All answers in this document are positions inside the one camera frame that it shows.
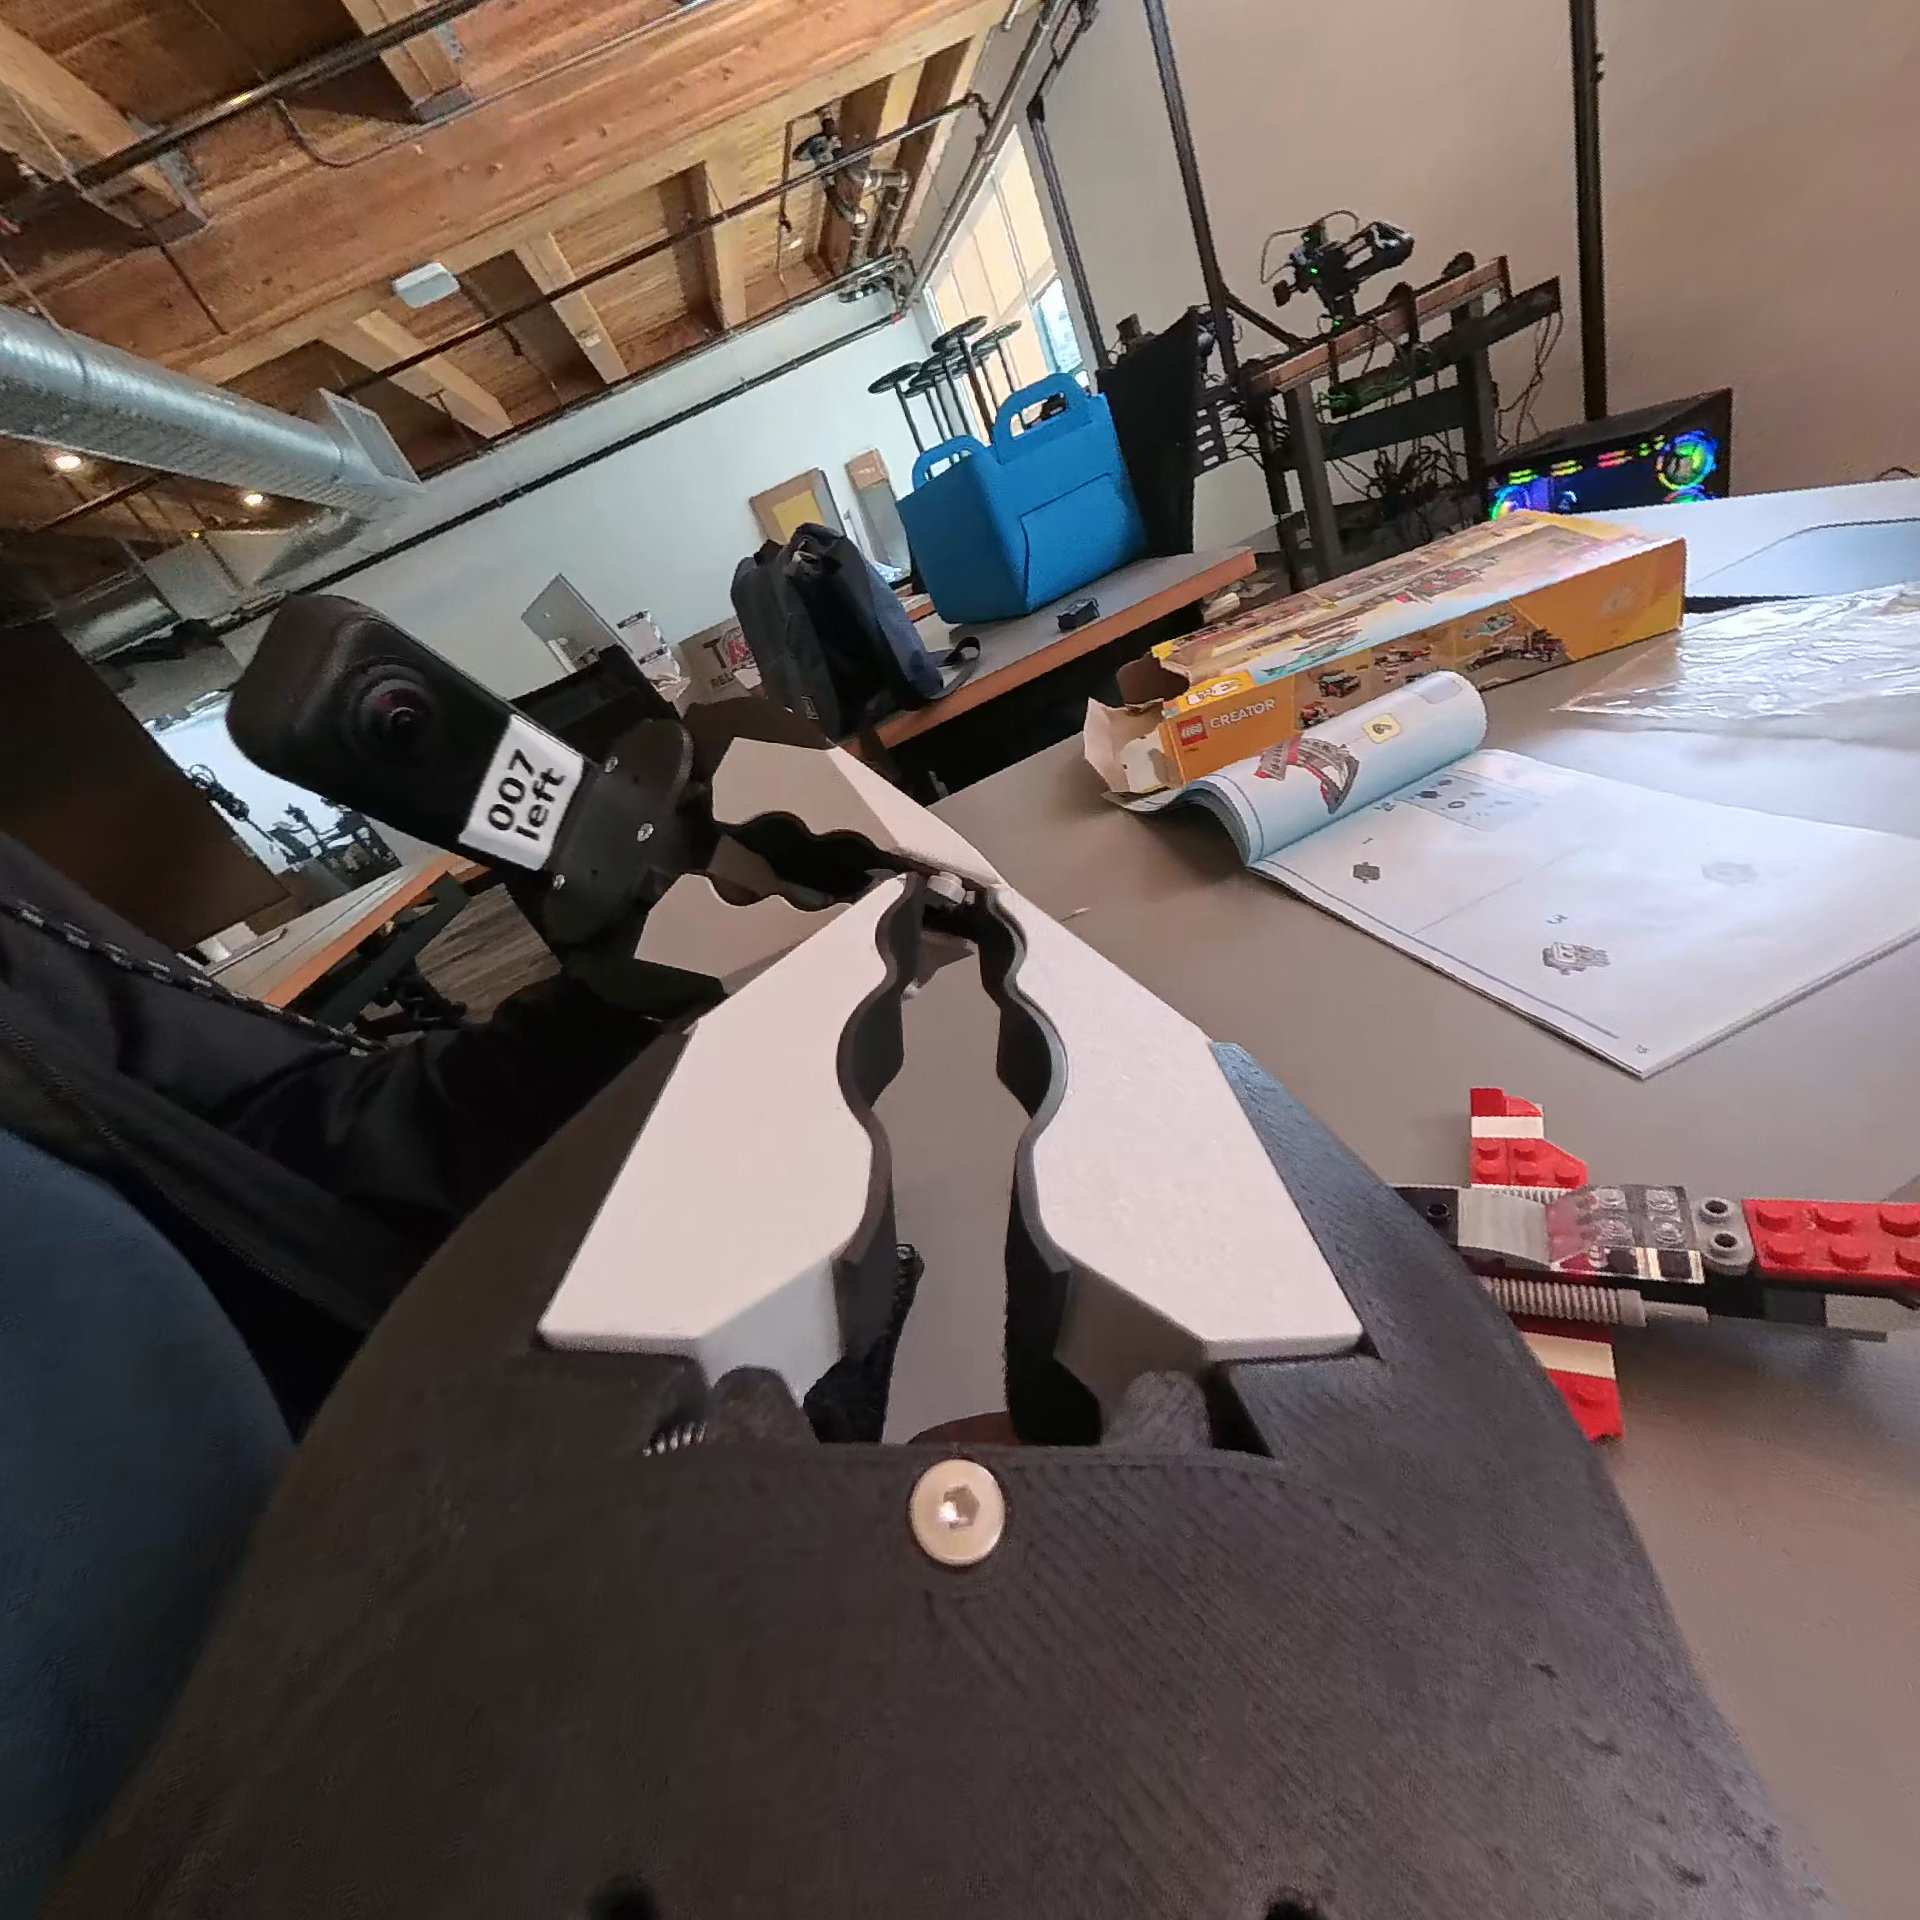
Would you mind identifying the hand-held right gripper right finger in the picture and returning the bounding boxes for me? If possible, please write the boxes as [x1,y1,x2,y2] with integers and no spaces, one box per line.
[959,881,1367,1401]

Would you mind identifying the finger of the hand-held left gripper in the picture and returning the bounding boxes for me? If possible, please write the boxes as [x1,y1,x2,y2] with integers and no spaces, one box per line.
[631,870,873,998]
[709,739,1007,894]

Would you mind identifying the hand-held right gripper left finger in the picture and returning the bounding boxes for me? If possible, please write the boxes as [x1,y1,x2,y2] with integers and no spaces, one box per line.
[542,870,937,1416]

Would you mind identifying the red white toy brick airplane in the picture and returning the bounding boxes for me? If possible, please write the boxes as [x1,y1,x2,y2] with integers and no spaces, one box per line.
[1396,1089,1920,1444]

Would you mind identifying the person's left forearm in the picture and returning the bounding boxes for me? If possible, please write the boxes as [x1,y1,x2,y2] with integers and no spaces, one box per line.
[0,825,676,1321]

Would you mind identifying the grey desk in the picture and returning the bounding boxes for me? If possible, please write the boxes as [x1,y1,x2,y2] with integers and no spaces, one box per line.
[901,481,1920,1920]

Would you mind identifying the wooden top office desk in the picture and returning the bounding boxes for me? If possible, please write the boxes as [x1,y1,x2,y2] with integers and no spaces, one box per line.
[871,541,1261,752]
[225,842,481,1009]

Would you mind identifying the black backpack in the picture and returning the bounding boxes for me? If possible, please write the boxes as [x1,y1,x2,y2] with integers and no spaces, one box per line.
[729,523,956,737]

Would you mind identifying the grey laptop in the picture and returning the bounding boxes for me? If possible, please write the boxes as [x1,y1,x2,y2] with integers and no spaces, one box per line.
[519,571,625,677]

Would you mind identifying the blue felt bag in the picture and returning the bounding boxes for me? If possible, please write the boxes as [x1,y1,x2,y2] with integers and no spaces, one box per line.
[901,372,1152,626]

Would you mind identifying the white instruction booklet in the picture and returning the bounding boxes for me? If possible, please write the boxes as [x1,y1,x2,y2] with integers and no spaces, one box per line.
[1187,669,1920,1080]

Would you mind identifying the orange toy brick cardboard box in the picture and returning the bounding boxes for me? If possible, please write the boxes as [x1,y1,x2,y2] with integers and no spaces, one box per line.
[1088,512,1689,798]

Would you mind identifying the person's legs in jeans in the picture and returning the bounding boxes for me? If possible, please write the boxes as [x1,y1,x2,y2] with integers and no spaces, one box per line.
[0,1128,301,1920]

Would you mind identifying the clear plastic bag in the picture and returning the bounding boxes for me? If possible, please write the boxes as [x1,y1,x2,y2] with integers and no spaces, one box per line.
[1560,586,1920,752]

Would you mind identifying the computer with coloured lights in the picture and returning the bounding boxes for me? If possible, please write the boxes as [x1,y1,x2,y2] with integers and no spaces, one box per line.
[1486,389,1737,521]

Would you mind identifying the silver ventilation duct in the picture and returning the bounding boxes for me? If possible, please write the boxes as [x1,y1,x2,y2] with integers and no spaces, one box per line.
[0,301,423,520]

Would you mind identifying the black camera stand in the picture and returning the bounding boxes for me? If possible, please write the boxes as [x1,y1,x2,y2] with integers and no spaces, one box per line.
[1232,210,1568,587]

